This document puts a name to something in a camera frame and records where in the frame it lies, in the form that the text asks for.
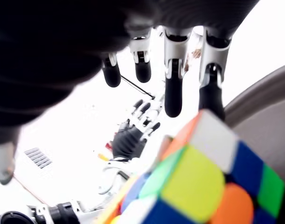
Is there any grey slatted vent grille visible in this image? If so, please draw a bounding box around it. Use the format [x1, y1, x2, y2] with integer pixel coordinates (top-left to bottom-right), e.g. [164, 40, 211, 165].
[24, 147, 53, 169]

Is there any dark brown round plate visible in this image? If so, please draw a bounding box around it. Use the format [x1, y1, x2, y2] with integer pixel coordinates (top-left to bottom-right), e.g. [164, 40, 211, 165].
[223, 62, 285, 182]

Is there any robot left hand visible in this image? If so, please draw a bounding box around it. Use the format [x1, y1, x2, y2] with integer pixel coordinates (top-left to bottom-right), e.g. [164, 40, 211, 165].
[111, 99, 161, 160]

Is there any multicoloured Rubik's cube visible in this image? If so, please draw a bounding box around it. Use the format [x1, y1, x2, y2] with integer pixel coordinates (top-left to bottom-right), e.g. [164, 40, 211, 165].
[100, 109, 285, 224]

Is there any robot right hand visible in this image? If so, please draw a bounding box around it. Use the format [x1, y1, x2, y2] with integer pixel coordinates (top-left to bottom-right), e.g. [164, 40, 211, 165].
[0, 0, 259, 185]

